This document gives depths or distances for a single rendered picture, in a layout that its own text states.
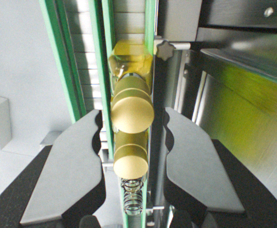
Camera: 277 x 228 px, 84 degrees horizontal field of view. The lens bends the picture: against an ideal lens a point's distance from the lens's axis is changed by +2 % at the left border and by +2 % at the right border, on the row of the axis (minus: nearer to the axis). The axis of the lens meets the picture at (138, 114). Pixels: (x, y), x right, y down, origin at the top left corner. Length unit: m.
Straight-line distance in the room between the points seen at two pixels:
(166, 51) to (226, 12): 0.13
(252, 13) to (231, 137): 0.16
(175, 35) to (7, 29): 0.46
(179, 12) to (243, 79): 0.24
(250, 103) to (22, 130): 0.74
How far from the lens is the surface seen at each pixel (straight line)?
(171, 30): 0.39
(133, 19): 0.38
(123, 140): 0.16
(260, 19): 0.27
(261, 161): 0.20
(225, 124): 0.24
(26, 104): 0.68
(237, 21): 0.31
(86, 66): 0.41
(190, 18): 0.40
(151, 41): 0.30
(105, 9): 0.30
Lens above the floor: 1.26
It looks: 59 degrees down
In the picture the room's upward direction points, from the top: 175 degrees clockwise
